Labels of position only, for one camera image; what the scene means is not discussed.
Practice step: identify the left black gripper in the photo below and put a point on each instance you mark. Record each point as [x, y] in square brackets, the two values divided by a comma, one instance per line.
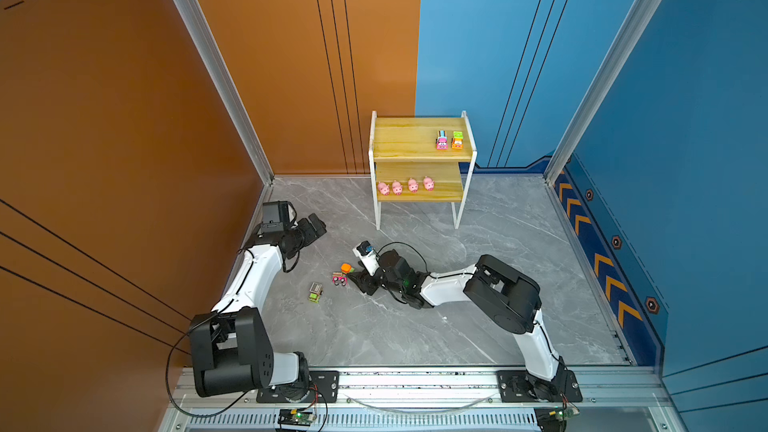
[309, 234]

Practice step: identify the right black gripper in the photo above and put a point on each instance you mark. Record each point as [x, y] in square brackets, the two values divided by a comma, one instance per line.
[364, 281]

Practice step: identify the pink toy truck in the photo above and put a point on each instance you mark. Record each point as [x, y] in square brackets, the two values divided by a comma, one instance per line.
[339, 279]
[442, 142]

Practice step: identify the green beige toy truck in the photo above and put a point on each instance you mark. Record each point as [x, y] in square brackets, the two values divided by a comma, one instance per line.
[315, 292]

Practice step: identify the white frame wooden shelf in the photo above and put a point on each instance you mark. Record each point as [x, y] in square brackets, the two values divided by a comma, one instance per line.
[401, 148]

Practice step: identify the green orange dump truck toy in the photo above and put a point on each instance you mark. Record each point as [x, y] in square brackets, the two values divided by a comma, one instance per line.
[457, 142]

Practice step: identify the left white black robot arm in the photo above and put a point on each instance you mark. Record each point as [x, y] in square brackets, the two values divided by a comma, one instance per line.
[230, 347]

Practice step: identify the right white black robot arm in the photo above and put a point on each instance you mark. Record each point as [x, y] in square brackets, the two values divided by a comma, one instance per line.
[507, 296]

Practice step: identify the left green circuit board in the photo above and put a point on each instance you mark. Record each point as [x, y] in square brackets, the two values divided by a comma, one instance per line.
[295, 420]

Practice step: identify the green circuit board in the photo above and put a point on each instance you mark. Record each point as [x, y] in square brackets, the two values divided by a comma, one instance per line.
[295, 420]
[555, 419]

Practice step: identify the right green circuit board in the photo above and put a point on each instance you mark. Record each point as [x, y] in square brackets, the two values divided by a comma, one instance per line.
[555, 419]

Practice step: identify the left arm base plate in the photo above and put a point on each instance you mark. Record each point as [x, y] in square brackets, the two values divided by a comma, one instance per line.
[314, 384]

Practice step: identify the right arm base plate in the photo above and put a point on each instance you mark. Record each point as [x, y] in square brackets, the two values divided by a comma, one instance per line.
[517, 386]

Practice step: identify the aluminium front rail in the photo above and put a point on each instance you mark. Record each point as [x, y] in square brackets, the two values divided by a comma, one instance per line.
[454, 386]

